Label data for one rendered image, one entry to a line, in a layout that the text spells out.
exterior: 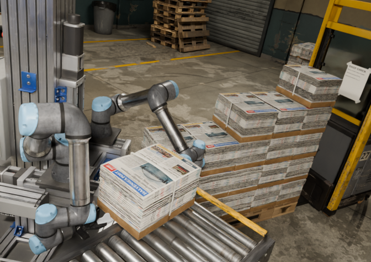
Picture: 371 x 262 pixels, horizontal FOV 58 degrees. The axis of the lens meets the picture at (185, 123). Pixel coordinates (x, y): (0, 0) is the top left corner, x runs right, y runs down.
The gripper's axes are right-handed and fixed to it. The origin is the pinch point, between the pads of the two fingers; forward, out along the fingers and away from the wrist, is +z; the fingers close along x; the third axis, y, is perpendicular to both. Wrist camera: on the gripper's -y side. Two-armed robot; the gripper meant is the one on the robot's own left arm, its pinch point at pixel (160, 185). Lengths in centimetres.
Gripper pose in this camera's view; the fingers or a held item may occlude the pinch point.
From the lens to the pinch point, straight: 182.8
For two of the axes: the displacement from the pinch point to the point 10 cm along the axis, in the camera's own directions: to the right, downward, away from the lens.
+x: 7.5, 3.9, -5.4
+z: -6.4, 2.2, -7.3
